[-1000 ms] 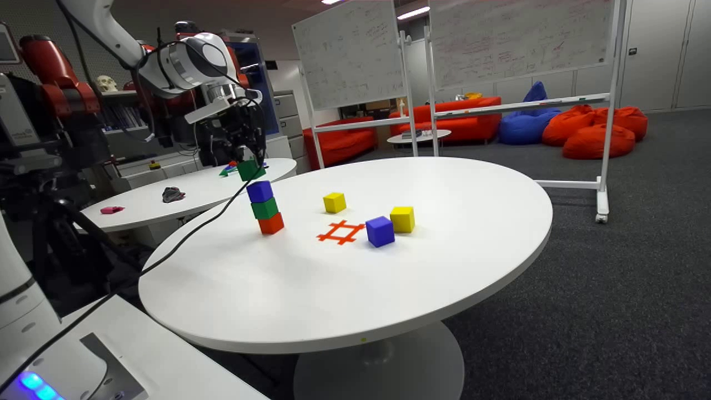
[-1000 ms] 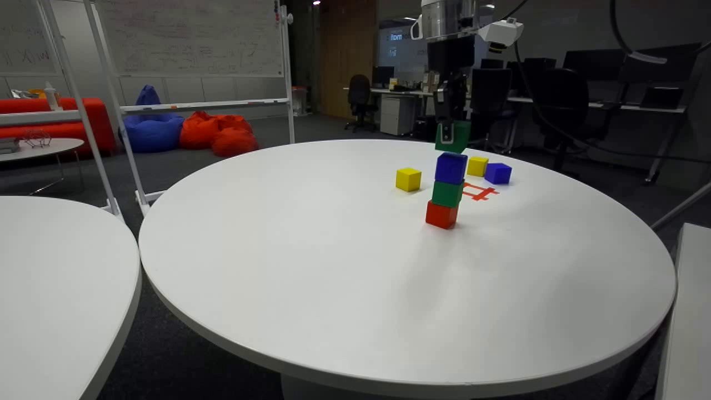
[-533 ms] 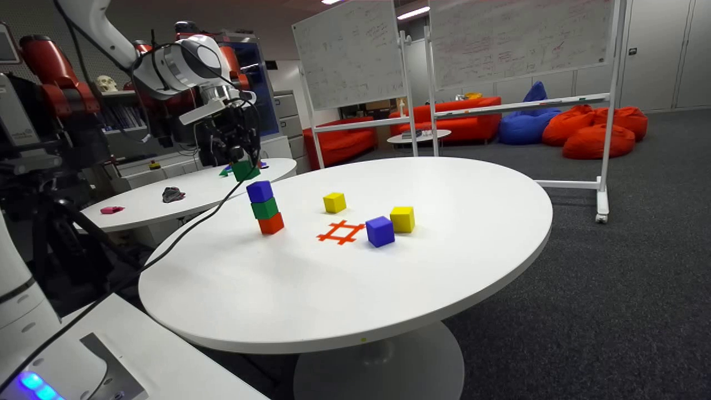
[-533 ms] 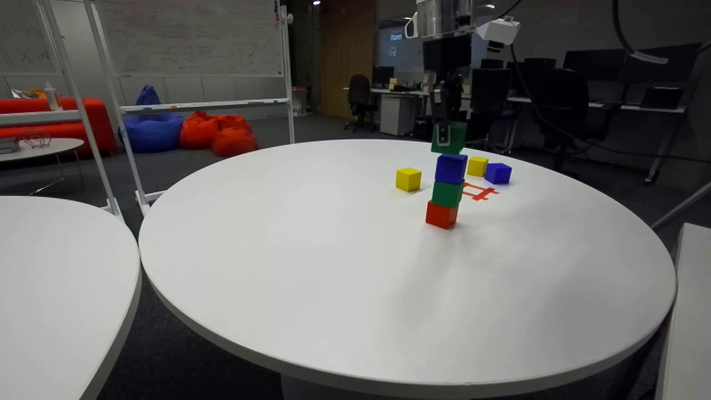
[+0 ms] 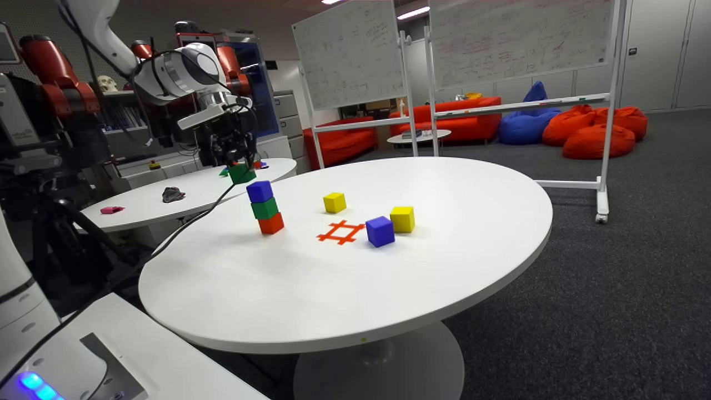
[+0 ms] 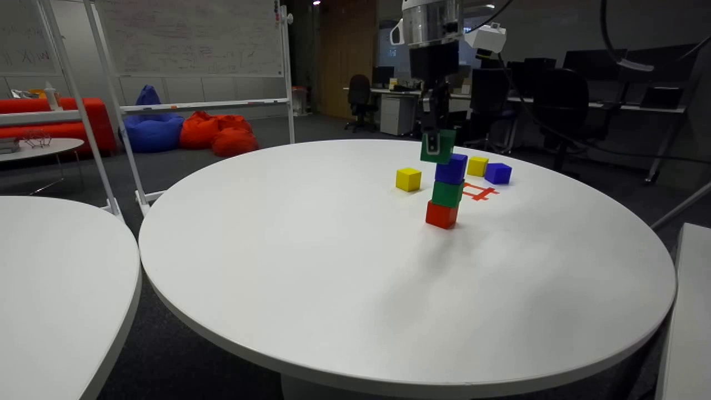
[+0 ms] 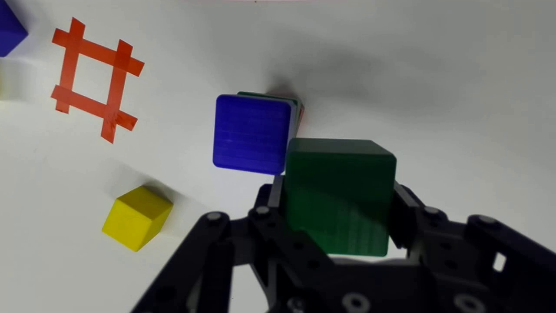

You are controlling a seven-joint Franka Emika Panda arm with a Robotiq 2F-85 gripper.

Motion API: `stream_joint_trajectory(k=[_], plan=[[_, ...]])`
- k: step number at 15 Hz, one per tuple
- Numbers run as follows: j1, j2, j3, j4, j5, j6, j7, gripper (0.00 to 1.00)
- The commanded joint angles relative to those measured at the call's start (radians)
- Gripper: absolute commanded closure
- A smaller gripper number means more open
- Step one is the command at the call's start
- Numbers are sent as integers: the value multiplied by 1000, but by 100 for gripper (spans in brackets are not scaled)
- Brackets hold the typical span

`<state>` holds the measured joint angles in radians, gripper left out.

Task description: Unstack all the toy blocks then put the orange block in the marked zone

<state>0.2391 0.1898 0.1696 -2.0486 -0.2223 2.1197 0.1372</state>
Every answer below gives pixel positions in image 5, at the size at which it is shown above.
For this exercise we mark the small pink object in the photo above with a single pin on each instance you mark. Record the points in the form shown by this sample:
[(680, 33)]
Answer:
[(111, 210)]

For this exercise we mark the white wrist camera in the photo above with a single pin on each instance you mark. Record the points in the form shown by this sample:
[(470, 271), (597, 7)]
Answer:
[(200, 115)]

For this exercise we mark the orange toy block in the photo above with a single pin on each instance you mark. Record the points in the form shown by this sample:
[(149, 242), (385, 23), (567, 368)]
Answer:
[(272, 223)]

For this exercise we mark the small red toy piece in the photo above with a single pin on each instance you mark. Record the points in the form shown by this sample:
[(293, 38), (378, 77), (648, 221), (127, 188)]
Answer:
[(260, 165)]

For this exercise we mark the blue toy block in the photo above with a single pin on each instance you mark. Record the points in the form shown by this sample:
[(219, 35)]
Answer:
[(259, 191), (381, 232)]

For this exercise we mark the gray lump object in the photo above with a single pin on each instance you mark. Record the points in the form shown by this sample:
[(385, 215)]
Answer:
[(175, 193)]

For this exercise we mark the green toy block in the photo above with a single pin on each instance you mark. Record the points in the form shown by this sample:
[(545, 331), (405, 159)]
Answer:
[(240, 174), (265, 210)]

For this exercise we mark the small white figurine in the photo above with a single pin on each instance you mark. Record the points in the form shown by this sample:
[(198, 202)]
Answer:
[(107, 83)]

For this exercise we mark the white round side table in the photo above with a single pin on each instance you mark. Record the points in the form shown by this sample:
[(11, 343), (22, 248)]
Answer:
[(200, 193)]

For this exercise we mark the orange beanbag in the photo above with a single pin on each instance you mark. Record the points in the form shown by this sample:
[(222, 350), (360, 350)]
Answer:
[(601, 141), (567, 124), (633, 122)]

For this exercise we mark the small yellow object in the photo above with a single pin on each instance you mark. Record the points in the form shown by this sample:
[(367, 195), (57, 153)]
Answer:
[(155, 165)]

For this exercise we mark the small whiteboard on stand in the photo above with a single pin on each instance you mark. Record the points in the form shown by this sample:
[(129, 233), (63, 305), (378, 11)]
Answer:
[(348, 51)]

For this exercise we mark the white base unit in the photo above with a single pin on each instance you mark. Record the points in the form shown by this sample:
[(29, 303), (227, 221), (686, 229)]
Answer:
[(148, 362)]

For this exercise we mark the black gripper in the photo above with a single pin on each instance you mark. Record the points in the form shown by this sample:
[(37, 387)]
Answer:
[(227, 142)]

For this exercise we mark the large whiteboard on stand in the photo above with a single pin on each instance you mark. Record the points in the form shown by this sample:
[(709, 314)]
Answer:
[(519, 35)]

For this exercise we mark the ceiling light strip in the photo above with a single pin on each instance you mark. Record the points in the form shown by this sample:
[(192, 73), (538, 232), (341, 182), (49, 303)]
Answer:
[(413, 11)]

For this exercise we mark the small white round table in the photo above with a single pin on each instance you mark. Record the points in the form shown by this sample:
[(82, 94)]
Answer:
[(418, 137)]

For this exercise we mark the white table pedestal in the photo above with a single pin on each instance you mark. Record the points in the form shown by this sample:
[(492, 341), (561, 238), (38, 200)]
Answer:
[(378, 370)]

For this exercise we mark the blue beanbag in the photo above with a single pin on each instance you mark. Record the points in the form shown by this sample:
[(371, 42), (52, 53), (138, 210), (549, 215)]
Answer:
[(525, 122)]

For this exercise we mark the yellow toy block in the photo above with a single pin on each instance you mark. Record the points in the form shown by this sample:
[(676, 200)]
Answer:
[(335, 202), (402, 218)]

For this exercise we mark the orange tape grid mark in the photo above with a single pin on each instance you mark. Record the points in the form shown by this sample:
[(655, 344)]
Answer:
[(341, 232)]

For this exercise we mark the red beanbag sofa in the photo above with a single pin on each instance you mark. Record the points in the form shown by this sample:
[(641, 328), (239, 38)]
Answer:
[(341, 144), (468, 122)]

